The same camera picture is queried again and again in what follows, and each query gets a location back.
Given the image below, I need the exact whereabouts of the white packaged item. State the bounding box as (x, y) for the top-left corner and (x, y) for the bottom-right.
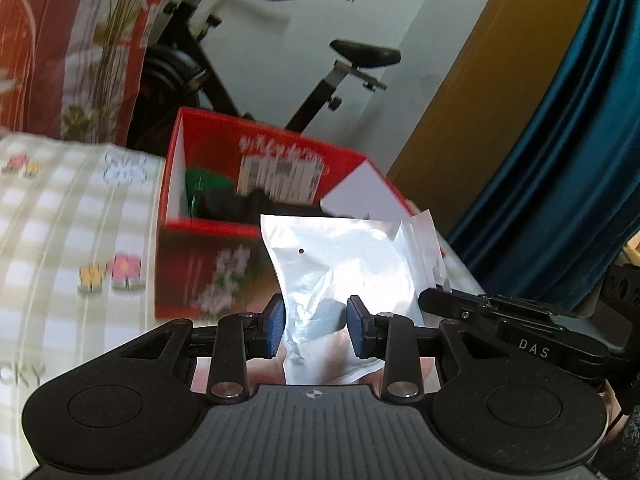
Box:
(260, 211), (448, 356)

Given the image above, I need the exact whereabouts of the black glove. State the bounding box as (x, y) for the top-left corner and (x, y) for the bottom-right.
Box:
(196, 188), (329, 226)

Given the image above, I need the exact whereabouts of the black exercise bike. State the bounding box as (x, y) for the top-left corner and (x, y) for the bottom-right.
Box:
(126, 0), (401, 156)

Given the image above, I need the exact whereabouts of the green checkered tablecloth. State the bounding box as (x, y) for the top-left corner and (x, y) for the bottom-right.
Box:
(0, 131), (486, 480)

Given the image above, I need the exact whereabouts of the red strawberry cardboard box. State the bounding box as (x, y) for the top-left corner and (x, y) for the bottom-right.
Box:
(154, 107), (414, 321)

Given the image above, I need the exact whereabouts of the wooden door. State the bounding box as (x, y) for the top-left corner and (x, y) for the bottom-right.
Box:
(388, 0), (589, 235)

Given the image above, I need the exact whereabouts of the pink knitted cloth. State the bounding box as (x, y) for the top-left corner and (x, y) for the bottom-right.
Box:
(246, 327), (383, 396)

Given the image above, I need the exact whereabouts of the person right hand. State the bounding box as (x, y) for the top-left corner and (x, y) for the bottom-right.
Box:
(599, 380), (624, 431)

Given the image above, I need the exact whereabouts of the green tasselled pouch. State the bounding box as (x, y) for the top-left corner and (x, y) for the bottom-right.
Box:
(186, 167), (233, 218)

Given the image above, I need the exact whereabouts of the teal curtain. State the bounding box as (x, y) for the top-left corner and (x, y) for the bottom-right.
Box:
(448, 0), (639, 309)

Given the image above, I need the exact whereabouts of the pink printed backdrop cloth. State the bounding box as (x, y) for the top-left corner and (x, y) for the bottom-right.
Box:
(1, 0), (162, 145)

